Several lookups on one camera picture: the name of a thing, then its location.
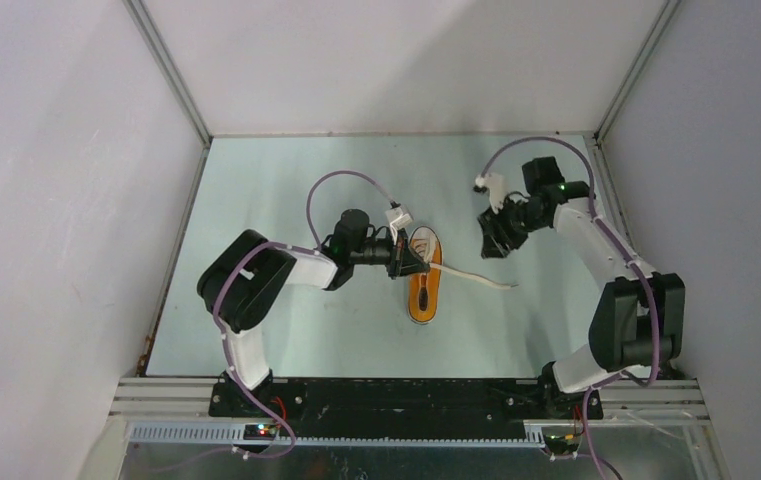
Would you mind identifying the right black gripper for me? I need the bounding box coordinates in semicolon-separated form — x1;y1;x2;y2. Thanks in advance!
477;196;547;260

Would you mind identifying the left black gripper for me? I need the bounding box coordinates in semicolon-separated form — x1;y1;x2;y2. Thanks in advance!
350;225;430;280

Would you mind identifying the white shoelace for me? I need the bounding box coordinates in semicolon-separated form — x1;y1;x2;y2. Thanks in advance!
410;226;518;290

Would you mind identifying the orange canvas sneaker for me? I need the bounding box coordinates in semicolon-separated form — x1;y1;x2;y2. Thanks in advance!
407;226;443;325

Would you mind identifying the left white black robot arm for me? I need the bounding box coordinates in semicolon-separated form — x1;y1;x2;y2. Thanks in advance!
196;209;436;417

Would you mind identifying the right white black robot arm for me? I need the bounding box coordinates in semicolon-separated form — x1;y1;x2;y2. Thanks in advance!
474;157;685;418

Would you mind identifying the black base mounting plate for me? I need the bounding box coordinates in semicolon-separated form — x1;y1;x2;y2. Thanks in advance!
208;374;603;439

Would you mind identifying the right controller board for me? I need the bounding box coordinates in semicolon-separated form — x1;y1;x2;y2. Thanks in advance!
543;433;585;457

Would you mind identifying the controller board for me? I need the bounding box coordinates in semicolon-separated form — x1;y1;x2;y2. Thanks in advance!
543;433;585;457
242;423;280;441

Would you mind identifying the left controller board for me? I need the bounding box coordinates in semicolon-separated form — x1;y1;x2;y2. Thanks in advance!
242;423;280;441

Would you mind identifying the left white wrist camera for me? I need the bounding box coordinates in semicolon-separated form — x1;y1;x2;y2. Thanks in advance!
384;203;413;244

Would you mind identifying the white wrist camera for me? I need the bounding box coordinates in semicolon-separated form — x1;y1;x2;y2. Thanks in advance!
384;203;413;244
474;173;509;214

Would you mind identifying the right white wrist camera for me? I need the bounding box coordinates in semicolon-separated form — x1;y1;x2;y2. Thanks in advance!
474;173;509;214

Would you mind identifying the grey slotted cable duct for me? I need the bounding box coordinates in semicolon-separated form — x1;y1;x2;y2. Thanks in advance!
128;421;545;448

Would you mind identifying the aluminium frame rail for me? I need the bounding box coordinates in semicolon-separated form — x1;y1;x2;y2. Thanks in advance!
109;377;711;426

